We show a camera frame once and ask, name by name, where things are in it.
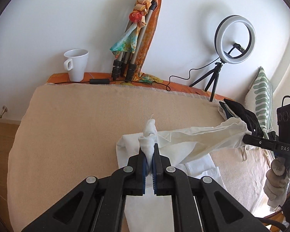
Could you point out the dark folded garment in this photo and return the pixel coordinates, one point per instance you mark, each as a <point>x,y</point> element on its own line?
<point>228,111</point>

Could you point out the grey knitted gloved hand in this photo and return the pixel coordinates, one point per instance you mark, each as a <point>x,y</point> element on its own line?
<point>277,184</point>

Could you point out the green striped pillow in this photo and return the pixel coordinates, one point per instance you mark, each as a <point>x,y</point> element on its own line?
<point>259,100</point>

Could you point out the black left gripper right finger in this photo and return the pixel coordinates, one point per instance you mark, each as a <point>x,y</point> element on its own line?
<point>247,116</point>

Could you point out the metal wall hook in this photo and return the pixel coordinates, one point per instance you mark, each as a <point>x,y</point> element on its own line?
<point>4,110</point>

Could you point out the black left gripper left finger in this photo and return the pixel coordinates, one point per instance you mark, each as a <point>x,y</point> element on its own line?
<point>136,182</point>

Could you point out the folded grey tripod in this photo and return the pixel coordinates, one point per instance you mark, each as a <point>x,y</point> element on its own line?
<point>117,64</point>

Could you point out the white ceramic mug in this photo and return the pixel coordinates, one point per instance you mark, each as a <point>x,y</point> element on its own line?
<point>76,63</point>

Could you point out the orange chair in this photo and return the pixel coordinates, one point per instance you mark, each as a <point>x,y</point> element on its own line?
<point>275,221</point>

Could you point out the cream white garment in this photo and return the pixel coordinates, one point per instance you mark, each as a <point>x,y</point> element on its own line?
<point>188,144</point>

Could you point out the orange patterned cloth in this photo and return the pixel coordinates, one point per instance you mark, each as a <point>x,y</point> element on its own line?
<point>140,78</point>

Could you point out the colourful braided scarf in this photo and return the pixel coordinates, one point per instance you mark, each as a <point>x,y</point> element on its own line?
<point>128,41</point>

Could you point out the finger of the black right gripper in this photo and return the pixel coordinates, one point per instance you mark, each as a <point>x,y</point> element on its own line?
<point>161,182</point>

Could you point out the white t-shirt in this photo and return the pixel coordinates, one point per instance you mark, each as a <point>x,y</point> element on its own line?
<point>153,211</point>

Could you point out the black mini tripod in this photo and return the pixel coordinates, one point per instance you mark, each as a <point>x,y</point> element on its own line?
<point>213,80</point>

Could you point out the white ring light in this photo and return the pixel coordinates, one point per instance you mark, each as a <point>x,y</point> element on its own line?
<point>234,39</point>

